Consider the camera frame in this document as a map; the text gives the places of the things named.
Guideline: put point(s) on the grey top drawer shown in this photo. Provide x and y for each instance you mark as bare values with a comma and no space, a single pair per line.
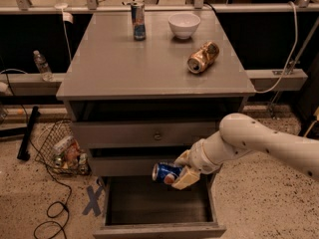
141,133

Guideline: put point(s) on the wire basket with items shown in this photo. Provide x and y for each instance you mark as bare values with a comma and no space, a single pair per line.
60,151

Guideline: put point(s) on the grey middle drawer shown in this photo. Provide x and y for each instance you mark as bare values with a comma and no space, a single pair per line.
126,166

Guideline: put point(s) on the grey drawer cabinet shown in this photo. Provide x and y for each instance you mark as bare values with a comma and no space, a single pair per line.
114,77

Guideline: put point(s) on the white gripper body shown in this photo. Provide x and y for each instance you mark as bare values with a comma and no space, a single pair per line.
196,156

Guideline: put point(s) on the clear plastic water bottle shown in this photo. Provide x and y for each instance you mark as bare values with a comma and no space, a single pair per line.
43,66

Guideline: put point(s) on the grey open bottom drawer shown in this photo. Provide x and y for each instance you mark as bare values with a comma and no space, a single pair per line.
138,208

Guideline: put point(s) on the blue tape cross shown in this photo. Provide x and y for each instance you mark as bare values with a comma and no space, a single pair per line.
93,204

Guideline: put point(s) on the black post on floor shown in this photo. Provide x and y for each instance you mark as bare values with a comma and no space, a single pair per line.
23,153

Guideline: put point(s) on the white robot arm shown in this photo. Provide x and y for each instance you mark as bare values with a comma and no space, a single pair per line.
239,135

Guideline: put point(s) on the upright blue silver can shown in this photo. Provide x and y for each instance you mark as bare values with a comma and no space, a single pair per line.
138,20

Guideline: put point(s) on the white bowl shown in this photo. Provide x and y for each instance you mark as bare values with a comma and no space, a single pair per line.
183,25

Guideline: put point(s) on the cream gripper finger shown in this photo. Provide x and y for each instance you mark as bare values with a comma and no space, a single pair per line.
187,177
183,159

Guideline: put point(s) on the crushed blue pepsi can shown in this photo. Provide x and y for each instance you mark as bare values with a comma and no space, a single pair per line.
166,173

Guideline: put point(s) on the crushed gold can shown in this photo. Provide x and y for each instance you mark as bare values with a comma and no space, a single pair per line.
203,58

